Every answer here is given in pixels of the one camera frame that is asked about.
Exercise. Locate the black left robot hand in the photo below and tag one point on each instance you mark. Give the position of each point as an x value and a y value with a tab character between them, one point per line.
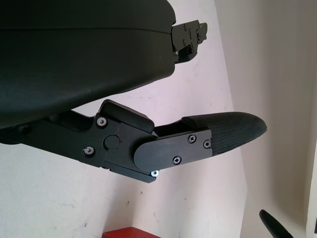
74	62

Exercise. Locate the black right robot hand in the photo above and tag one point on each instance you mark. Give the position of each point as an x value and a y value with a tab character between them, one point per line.
275	228

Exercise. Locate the red wooden cube block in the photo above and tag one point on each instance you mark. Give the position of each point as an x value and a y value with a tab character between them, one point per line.
133	233

